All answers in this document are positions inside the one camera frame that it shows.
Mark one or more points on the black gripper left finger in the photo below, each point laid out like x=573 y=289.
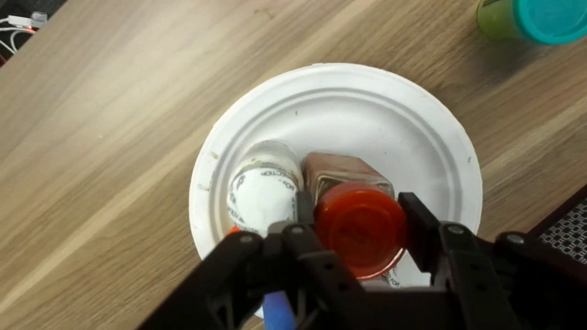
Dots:
x=305 y=210

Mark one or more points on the orange lid spice jar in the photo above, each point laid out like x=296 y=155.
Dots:
x=356 y=214

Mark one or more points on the white lid supplement bottle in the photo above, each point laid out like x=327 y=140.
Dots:
x=262 y=190

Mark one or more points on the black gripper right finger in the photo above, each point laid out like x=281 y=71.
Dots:
x=428 y=239

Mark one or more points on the grey basket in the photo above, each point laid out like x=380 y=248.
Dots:
x=565 y=230

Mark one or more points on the teal lid green cup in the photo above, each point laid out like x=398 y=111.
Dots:
x=547 y=23

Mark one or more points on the blue top squeeze bottle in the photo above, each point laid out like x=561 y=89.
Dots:
x=277 y=313

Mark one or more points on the white round plate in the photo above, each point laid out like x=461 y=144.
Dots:
x=382 y=118

